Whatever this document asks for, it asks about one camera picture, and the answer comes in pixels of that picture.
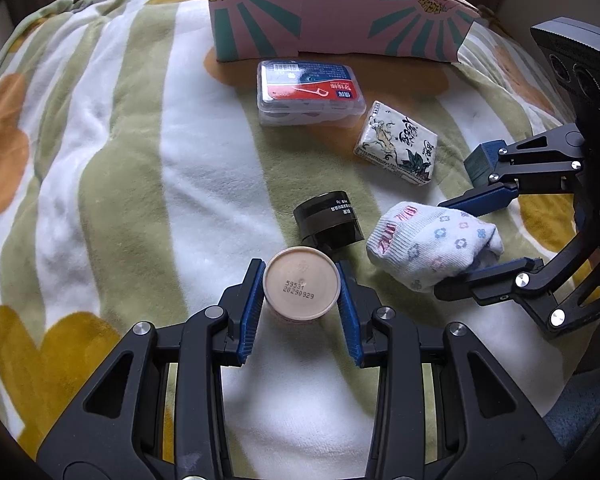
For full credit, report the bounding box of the floral print tissue pack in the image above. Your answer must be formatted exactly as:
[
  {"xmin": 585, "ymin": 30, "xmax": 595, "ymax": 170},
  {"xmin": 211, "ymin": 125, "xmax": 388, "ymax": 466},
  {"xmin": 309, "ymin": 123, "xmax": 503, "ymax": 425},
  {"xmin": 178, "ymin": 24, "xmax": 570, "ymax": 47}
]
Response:
[{"xmin": 353, "ymin": 101, "xmax": 438, "ymax": 185}]

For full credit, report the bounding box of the pink cardboard box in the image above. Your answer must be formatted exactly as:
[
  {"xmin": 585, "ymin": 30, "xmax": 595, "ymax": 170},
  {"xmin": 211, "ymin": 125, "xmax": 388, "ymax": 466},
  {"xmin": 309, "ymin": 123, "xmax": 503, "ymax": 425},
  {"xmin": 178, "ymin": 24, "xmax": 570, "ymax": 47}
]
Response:
[{"xmin": 208, "ymin": 0, "xmax": 479, "ymax": 62}]

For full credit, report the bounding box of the floral striped blanket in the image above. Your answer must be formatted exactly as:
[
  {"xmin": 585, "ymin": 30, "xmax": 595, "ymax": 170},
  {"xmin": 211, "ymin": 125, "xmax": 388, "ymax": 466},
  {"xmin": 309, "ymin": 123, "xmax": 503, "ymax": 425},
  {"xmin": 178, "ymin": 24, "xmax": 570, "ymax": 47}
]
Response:
[{"xmin": 0, "ymin": 0, "xmax": 600, "ymax": 479}]

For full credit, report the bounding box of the black cylindrical jar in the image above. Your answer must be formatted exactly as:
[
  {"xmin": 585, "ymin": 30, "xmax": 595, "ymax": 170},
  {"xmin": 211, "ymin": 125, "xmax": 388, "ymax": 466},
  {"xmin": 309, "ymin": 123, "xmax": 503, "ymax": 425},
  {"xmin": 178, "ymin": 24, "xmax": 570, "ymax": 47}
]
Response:
[{"xmin": 294, "ymin": 191, "xmax": 364, "ymax": 254}]

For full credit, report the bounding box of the white patterned sock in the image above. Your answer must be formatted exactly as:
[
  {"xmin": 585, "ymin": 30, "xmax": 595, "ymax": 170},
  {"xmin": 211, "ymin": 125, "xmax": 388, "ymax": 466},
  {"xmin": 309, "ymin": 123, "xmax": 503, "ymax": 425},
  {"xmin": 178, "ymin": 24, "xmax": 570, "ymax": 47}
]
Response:
[{"xmin": 366, "ymin": 202, "xmax": 504, "ymax": 292}]

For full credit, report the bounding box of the floss pick plastic case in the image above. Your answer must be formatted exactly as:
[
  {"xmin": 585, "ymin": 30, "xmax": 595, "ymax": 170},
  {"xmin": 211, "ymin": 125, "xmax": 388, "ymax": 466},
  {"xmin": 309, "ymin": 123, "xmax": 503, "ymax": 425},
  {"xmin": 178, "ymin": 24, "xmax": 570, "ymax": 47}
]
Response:
[{"xmin": 257, "ymin": 60, "xmax": 366, "ymax": 127}]

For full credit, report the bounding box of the beige round lid container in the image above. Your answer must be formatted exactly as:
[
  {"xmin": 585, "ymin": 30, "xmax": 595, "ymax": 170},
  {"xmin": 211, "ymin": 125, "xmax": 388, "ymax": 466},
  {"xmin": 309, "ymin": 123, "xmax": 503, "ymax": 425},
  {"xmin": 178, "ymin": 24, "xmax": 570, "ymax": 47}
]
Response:
[{"xmin": 263, "ymin": 246, "xmax": 341, "ymax": 323}]

